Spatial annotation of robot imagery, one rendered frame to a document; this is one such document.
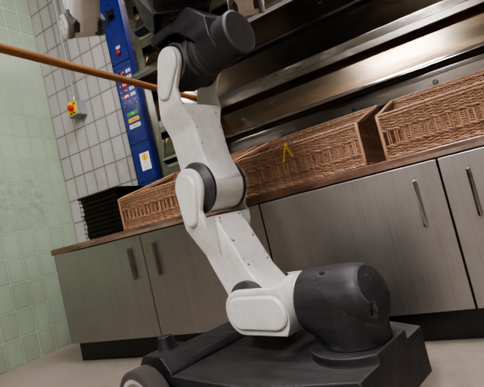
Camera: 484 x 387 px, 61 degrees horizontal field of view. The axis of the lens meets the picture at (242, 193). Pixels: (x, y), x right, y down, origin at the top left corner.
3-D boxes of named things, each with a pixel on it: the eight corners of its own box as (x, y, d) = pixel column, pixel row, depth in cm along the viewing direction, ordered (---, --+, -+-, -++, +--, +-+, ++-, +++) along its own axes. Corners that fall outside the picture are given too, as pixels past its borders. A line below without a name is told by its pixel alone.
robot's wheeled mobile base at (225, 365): (455, 367, 101) (419, 236, 103) (353, 507, 64) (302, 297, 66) (266, 353, 145) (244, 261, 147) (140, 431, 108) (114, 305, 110)
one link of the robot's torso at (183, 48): (229, 77, 116) (219, 38, 117) (192, 73, 107) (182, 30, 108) (200, 95, 125) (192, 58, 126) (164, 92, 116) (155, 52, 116)
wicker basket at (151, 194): (183, 220, 230) (173, 173, 232) (273, 197, 204) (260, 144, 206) (121, 232, 187) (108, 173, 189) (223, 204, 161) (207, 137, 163)
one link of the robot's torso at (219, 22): (263, 56, 107) (246, -8, 108) (227, 48, 97) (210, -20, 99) (197, 96, 126) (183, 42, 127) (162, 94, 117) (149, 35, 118)
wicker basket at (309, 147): (280, 195, 203) (267, 142, 205) (396, 165, 174) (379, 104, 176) (228, 203, 161) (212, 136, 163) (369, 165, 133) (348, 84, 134)
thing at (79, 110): (77, 119, 271) (74, 104, 272) (87, 114, 267) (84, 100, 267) (67, 118, 265) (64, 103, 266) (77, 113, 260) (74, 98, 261)
